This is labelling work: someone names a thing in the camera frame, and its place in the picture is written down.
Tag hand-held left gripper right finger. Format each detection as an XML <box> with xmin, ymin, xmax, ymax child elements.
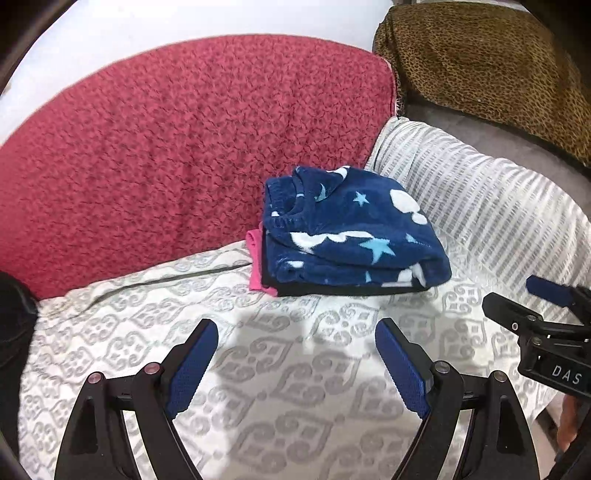
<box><xmin>375</xmin><ymin>318</ymin><xmax>541</xmax><ymax>480</ymax></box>

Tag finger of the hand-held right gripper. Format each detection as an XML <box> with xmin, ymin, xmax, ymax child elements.
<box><xmin>481</xmin><ymin>292</ymin><xmax>591</xmax><ymax>341</ymax></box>
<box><xmin>526</xmin><ymin>274</ymin><xmax>591</xmax><ymax>319</ymax></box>

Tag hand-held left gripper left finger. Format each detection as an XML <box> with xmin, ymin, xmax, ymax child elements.
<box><xmin>54</xmin><ymin>318</ymin><xmax>219</xmax><ymax>480</ymax></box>

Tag blue star print fleece pants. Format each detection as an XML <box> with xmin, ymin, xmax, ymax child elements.
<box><xmin>263</xmin><ymin>165</ymin><xmax>452</xmax><ymax>296</ymax></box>

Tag black folded pants pink lining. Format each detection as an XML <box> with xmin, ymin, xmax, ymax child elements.
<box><xmin>246</xmin><ymin>222</ymin><xmax>428</xmax><ymax>298</ymax></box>

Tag person's right hand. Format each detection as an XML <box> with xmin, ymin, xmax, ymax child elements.
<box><xmin>556</xmin><ymin>392</ymin><xmax>583</xmax><ymax>446</ymax></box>

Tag white patterned sofa cover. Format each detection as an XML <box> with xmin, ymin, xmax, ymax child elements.
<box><xmin>18</xmin><ymin>231</ymin><xmax>578</xmax><ymax>480</ymax></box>

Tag white grey striped cover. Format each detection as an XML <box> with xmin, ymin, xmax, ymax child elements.
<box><xmin>365</xmin><ymin>115</ymin><xmax>591</xmax><ymax>324</ymax></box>

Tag grey sofa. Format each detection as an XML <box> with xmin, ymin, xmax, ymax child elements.
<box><xmin>401</xmin><ymin>102</ymin><xmax>591</xmax><ymax>195</ymax></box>

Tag dark cloth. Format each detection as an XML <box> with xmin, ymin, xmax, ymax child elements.
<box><xmin>0</xmin><ymin>272</ymin><xmax>40</xmax><ymax>462</ymax></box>

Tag red textured sofa cover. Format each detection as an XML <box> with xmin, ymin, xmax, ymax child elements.
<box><xmin>0</xmin><ymin>34</ymin><xmax>399</xmax><ymax>301</ymax></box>

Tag leopard print cloth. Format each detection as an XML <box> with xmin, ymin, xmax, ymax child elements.
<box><xmin>373</xmin><ymin>4</ymin><xmax>591</xmax><ymax>167</ymax></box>

